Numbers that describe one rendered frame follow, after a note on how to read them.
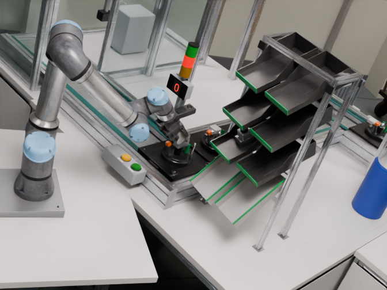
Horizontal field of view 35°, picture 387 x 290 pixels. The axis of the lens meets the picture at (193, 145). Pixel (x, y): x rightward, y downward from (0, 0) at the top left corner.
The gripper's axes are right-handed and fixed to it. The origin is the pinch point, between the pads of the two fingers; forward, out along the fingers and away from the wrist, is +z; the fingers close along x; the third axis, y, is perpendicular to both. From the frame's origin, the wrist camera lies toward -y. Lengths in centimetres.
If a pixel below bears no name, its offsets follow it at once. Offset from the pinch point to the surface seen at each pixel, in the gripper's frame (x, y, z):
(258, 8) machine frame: -60, -98, 50
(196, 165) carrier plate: 8.4, 4.0, 11.7
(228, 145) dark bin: 25.8, -5.9, -11.7
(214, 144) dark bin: 21.2, -2.4, -12.3
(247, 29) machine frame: -62, -88, 61
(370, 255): 80, -24, 50
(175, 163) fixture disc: 4.8, 10.7, 4.0
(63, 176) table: -18, 49, -12
